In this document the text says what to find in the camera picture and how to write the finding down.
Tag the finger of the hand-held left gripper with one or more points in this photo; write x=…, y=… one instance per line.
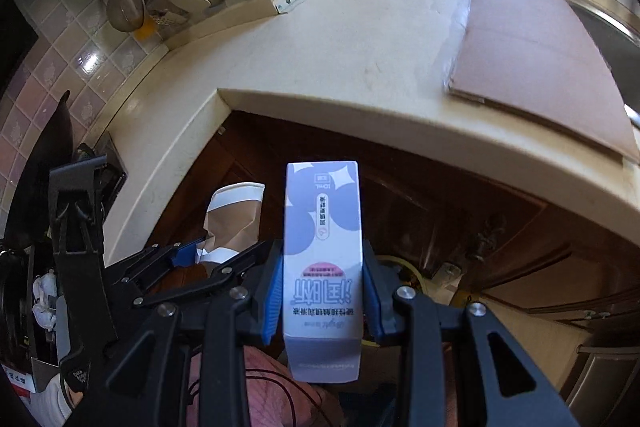
x=187, y=254
x=240, y=264

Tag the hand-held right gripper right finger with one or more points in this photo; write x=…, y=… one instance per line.
x=374, y=297

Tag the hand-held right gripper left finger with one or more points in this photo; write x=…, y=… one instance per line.
x=272, y=297

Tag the brown white paper cup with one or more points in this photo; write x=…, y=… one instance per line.
x=235, y=217

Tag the purple white carton box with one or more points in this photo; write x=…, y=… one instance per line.
x=322, y=227

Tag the white cloth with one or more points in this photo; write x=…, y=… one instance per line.
x=45, y=302

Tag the pink shorts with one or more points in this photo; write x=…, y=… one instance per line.
x=250, y=382

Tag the brown wooden cabinet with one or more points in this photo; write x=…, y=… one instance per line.
x=450, y=207

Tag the metal mesh strainer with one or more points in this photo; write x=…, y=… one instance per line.
x=125, y=4

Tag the stainless steel appliance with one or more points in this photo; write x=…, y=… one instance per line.
x=600, y=382

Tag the brown cardboard sheet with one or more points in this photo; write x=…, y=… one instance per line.
x=525, y=47

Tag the stainless steel sink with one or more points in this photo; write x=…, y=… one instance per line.
x=615, y=22

